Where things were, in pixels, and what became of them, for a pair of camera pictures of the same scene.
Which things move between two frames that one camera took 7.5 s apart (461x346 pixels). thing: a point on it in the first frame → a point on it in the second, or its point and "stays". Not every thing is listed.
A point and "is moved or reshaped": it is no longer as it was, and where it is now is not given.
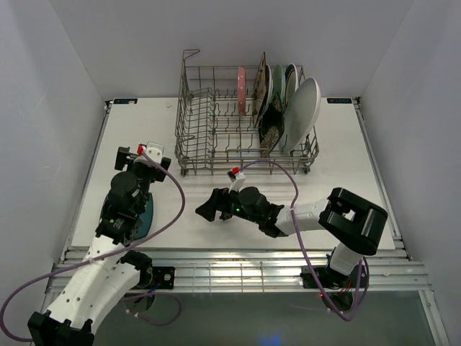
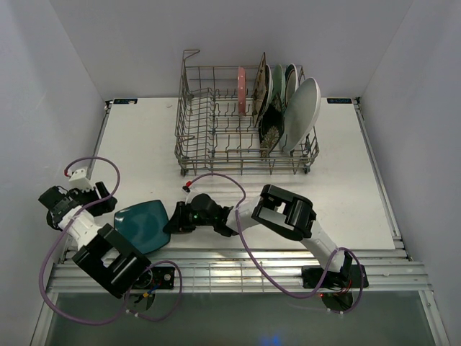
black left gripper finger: (219, 201) → (184, 220)
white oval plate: (301, 114) stays
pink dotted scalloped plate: (241, 91) stays
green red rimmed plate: (270, 90) stays
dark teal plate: (144, 225) is moved or reshaped
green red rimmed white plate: (292, 83) stays
